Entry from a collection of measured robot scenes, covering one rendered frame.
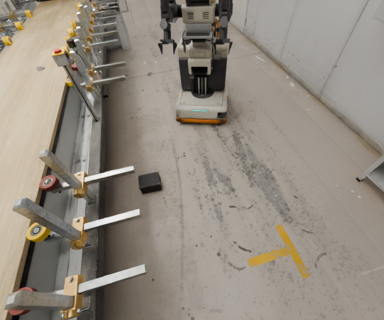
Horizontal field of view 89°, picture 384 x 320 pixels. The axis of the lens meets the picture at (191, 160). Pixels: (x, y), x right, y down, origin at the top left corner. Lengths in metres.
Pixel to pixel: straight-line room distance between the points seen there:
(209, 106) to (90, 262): 1.87
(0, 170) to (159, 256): 1.18
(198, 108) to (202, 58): 0.54
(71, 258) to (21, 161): 0.60
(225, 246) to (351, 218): 1.11
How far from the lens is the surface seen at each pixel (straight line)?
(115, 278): 0.95
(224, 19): 1.65
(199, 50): 2.08
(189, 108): 2.36
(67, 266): 1.30
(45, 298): 0.86
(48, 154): 0.98
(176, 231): 1.80
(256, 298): 1.74
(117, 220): 1.03
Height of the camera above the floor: 1.70
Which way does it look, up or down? 52 degrees down
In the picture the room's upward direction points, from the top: 6 degrees counter-clockwise
